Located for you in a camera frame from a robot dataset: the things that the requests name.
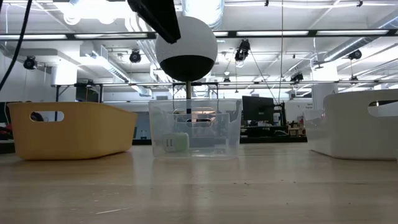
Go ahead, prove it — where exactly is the white plastic bin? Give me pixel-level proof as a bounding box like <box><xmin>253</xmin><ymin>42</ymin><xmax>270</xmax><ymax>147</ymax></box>
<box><xmin>303</xmin><ymin>89</ymin><xmax>398</xmax><ymax>161</ymax></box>

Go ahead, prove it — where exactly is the white globe lamp black base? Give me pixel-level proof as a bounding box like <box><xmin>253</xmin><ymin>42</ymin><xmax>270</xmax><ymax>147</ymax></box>
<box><xmin>154</xmin><ymin>15</ymin><xmax>218</xmax><ymax>124</ymax></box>

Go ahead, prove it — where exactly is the dark cluttered background desk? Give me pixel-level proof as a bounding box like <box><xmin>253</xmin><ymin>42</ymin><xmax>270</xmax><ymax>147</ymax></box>
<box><xmin>241</xmin><ymin>124</ymin><xmax>308</xmax><ymax>144</ymax></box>

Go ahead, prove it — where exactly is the clear plastic bin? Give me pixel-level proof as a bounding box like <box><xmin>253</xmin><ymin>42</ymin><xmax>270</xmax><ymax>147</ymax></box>
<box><xmin>148</xmin><ymin>98</ymin><xmax>243</xmax><ymax>160</ymax></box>

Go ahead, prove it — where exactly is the green charger cube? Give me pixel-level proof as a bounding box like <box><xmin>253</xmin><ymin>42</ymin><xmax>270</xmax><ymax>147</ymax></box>
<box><xmin>162</xmin><ymin>132</ymin><xmax>190</xmax><ymax>153</ymax></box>

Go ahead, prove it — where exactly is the white rectangular vent duct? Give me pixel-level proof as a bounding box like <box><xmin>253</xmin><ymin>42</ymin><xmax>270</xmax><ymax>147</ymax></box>
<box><xmin>79</xmin><ymin>42</ymin><xmax>131</xmax><ymax>83</ymax></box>

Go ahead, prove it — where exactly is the black computer monitor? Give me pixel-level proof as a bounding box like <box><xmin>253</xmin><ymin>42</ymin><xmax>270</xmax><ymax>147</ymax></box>
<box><xmin>241</xmin><ymin>95</ymin><xmax>275</xmax><ymax>126</ymax></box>

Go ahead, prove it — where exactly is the black ceiling light rail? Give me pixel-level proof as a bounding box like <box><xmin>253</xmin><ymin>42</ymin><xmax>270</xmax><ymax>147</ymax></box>
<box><xmin>0</xmin><ymin>29</ymin><xmax>398</xmax><ymax>40</ymax></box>

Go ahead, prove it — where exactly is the black legged background table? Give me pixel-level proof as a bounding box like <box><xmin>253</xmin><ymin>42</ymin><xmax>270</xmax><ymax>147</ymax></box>
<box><xmin>51</xmin><ymin>81</ymin><xmax>218</xmax><ymax>123</ymax></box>

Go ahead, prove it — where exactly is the black hanging cable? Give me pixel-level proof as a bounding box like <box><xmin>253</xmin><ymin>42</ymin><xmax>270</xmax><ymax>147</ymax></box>
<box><xmin>0</xmin><ymin>0</ymin><xmax>34</xmax><ymax>91</ymax></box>

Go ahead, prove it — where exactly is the yellow plastic bin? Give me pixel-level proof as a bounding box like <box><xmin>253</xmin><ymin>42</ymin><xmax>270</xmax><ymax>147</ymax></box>
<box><xmin>7</xmin><ymin>101</ymin><xmax>138</xmax><ymax>161</ymax></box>

